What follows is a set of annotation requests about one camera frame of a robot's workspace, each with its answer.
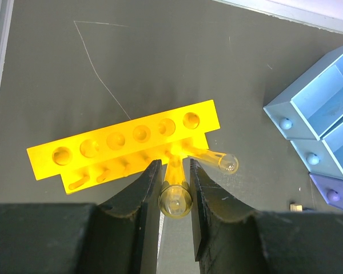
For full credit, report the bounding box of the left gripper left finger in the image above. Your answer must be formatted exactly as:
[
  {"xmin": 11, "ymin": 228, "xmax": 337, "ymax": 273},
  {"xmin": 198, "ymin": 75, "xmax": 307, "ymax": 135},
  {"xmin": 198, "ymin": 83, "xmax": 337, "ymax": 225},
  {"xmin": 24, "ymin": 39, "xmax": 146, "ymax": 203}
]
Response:
[{"xmin": 0, "ymin": 160, "xmax": 162, "ymax": 273}]

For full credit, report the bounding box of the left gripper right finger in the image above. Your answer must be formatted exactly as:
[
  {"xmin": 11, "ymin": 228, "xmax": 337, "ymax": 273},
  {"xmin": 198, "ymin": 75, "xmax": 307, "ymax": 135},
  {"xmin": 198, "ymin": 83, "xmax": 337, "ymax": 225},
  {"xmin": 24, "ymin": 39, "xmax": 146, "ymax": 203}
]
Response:
[{"xmin": 190, "ymin": 160, "xmax": 343, "ymax": 273}]

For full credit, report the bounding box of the glass test tube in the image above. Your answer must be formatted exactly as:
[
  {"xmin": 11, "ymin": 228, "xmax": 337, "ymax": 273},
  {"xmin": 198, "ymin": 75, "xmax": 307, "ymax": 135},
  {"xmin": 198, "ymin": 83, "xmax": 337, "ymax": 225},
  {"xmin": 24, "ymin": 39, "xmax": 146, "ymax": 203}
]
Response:
[
  {"xmin": 158, "ymin": 152, "xmax": 193, "ymax": 219},
  {"xmin": 183, "ymin": 146, "xmax": 239, "ymax": 175}
]

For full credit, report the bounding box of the yellow test tube rack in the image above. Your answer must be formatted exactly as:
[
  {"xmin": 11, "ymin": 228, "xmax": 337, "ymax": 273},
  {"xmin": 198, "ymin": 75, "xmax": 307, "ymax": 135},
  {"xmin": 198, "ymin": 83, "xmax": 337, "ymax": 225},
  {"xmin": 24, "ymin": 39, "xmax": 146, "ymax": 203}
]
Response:
[{"xmin": 27, "ymin": 100, "xmax": 220, "ymax": 195}]

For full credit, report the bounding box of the purple drawer box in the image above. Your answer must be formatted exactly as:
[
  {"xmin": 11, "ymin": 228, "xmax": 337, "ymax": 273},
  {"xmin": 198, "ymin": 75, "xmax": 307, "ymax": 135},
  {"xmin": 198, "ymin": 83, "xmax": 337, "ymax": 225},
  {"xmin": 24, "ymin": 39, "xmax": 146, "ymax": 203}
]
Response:
[{"xmin": 309, "ymin": 173, "xmax": 343, "ymax": 210}]

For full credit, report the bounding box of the light blue drawer box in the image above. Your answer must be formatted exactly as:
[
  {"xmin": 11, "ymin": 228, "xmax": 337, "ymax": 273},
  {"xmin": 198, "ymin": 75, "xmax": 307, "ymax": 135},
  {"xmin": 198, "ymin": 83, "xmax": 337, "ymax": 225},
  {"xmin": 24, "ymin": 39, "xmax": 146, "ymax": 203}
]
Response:
[{"xmin": 264, "ymin": 46, "xmax": 343, "ymax": 140}]

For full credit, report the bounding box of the wooden stick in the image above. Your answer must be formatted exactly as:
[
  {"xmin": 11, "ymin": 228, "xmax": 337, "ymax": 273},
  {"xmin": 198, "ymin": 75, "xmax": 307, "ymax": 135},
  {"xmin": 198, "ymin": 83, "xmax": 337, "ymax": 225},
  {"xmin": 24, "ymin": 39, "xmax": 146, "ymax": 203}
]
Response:
[{"xmin": 290, "ymin": 203, "xmax": 304, "ymax": 212}]

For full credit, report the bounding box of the middle blue drawer box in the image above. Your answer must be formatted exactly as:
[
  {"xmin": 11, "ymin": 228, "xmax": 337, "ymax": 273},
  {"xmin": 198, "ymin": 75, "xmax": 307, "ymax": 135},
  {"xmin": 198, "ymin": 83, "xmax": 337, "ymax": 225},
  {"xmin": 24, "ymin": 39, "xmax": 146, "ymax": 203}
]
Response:
[{"xmin": 291, "ymin": 120, "xmax": 343, "ymax": 180}]

